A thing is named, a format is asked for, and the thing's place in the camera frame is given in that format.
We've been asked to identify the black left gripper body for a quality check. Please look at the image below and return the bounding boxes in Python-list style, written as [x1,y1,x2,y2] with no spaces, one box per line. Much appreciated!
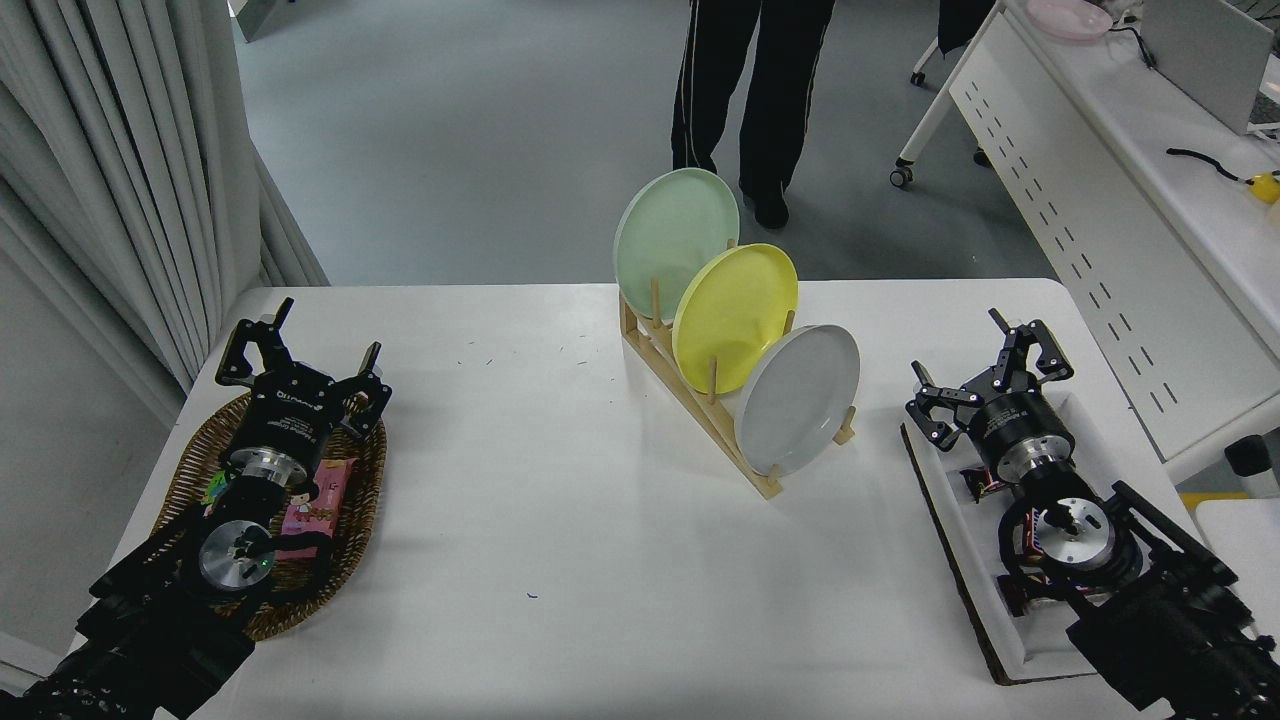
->
[235,364,342,467]

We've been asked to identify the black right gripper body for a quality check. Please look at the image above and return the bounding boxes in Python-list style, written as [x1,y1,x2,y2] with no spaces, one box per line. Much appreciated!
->
[965,387,1074,469]

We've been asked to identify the grey plate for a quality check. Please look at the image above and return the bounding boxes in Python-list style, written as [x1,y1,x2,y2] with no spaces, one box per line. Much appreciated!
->
[734,324,861,478]

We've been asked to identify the yellow plate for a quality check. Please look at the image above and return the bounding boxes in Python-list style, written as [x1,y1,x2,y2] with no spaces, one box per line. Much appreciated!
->
[672,243,799,396]

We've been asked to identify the wooden plate rack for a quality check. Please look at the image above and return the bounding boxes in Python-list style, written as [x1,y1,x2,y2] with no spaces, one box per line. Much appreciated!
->
[618,240,858,500]

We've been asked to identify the green plate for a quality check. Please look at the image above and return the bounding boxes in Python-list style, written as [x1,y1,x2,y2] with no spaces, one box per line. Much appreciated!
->
[613,168,741,323]

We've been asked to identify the pink plate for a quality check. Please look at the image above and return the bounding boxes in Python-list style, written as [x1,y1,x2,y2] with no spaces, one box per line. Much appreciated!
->
[1025,0,1114,41]

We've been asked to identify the long Snickers bar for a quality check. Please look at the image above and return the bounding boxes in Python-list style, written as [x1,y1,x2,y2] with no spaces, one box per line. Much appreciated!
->
[960,465,1021,503]

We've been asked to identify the pink snack bar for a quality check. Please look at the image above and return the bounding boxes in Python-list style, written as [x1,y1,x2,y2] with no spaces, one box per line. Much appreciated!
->
[275,458,358,561]

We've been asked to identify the brown wicker basket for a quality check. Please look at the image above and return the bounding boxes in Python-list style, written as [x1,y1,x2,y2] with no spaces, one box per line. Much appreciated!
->
[152,390,388,642]

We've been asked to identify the white rectangular tray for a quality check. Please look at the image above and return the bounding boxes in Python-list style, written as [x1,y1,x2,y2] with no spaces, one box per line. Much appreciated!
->
[900,388,1216,686]

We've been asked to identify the Snickers bar with Chinese print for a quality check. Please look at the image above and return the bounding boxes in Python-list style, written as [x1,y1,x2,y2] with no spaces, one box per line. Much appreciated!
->
[997,570,1076,617]

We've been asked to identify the white desk with perforated panel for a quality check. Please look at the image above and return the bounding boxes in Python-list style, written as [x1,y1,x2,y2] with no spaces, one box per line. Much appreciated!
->
[890,0,1280,486]

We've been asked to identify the grey curtain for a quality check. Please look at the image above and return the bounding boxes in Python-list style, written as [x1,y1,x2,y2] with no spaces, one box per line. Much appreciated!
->
[0,0,331,426]

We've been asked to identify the white side table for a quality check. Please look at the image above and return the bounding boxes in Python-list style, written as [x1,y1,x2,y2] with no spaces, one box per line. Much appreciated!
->
[1195,497,1280,641]

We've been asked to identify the grey laptop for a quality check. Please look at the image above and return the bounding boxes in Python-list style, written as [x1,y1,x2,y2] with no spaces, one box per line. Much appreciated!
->
[1140,0,1276,136]

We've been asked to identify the person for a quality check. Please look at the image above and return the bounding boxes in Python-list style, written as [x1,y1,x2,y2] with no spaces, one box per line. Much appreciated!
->
[672,0,836,231]

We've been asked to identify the black cylinder post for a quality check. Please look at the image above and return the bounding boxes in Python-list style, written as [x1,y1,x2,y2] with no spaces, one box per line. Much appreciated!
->
[1225,435,1280,498]

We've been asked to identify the black cable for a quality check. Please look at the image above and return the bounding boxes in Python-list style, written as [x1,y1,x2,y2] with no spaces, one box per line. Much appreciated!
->
[1105,25,1158,71]
[1166,148,1251,186]

